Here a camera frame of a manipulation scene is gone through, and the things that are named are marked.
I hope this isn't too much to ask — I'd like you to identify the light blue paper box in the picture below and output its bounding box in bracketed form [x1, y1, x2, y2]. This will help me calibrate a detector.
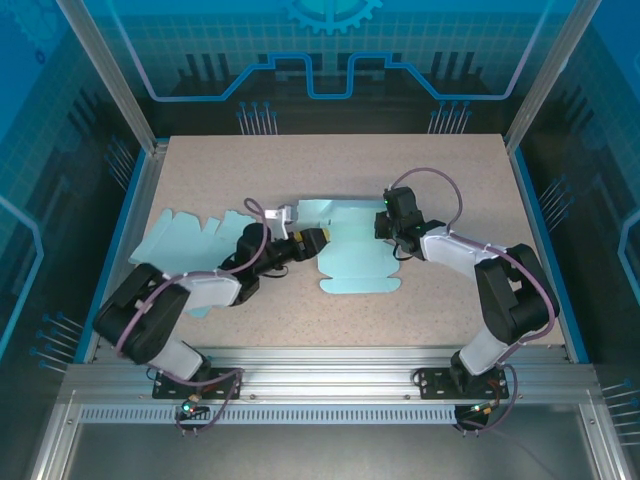
[128, 208, 262, 320]
[298, 197, 404, 297]

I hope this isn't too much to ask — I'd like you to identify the blue table edge trim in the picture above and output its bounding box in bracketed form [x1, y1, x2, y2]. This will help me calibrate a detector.
[508, 148, 590, 364]
[73, 148, 152, 364]

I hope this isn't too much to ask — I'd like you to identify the small controller board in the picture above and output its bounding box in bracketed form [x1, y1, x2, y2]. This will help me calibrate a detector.
[174, 394, 211, 419]
[457, 399, 503, 419]

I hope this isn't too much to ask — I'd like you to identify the metal shelf panel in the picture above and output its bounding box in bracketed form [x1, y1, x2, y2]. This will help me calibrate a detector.
[29, 399, 640, 480]

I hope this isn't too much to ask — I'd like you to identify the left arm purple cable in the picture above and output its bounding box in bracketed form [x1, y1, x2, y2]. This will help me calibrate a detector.
[117, 198, 271, 437]

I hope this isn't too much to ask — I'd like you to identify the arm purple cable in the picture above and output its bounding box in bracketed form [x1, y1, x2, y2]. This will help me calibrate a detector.
[117, 198, 271, 437]
[389, 167, 560, 434]

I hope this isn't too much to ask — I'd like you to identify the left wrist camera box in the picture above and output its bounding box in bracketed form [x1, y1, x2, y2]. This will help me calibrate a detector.
[264, 203, 302, 242]

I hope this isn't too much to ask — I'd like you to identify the aluminium side rail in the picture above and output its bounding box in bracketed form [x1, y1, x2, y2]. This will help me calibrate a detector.
[84, 142, 170, 362]

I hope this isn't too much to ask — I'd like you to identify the aluminium mounting rail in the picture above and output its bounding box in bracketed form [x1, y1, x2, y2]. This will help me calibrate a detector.
[59, 347, 601, 404]

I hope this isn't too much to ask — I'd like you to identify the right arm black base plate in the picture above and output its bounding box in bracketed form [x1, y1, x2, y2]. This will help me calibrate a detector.
[416, 366, 507, 401]

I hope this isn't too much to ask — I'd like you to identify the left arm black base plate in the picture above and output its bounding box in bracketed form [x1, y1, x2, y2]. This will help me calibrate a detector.
[151, 366, 245, 401]

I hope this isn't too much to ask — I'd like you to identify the slotted grey cable duct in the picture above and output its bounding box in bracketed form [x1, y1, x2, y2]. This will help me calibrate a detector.
[78, 405, 460, 426]

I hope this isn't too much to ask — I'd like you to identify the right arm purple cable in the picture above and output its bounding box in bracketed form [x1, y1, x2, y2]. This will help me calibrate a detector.
[389, 167, 560, 434]

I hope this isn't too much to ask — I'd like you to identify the aluminium frame post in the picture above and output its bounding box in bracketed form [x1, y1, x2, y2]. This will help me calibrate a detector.
[53, 0, 170, 155]
[503, 0, 604, 154]

